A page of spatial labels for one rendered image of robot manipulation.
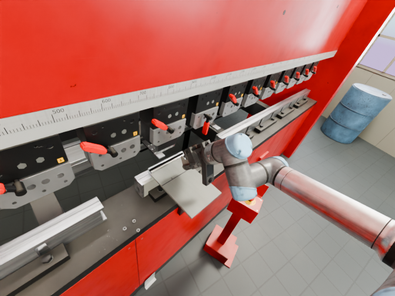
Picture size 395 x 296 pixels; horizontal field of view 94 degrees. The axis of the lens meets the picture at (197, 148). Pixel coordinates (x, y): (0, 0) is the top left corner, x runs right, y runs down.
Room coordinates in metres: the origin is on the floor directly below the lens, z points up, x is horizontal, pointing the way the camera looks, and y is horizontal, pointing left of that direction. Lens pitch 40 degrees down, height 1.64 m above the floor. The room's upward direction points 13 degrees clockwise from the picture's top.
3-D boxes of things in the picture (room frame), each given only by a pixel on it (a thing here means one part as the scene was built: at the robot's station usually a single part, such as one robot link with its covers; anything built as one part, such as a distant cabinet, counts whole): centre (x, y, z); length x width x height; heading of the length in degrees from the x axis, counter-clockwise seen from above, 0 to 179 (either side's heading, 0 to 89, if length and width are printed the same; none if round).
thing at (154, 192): (0.59, 0.06, 0.89); 0.30 x 0.05 x 0.03; 144
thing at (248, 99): (1.06, -0.21, 1.26); 0.15 x 0.09 x 0.17; 144
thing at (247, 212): (0.72, -0.37, 0.75); 0.20 x 0.16 x 0.18; 158
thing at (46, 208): (0.45, 0.71, 0.81); 0.64 x 0.08 x 0.14; 54
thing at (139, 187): (0.64, 0.10, 0.92); 0.39 x 0.06 x 0.10; 144
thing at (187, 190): (0.51, 0.01, 1.00); 0.26 x 0.18 x 0.01; 54
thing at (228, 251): (0.71, -0.40, 0.06); 0.25 x 0.20 x 0.12; 68
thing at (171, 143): (0.59, 0.13, 1.13); 0.10 x 0.02 x 0.10; 144
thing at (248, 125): (1.61, -0.61, 0.92); 1.68 x 0.06 x 0.10; 144
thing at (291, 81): (1.54, -0.56, 1.26); 0.15 x 0.09 x 0.17; 144
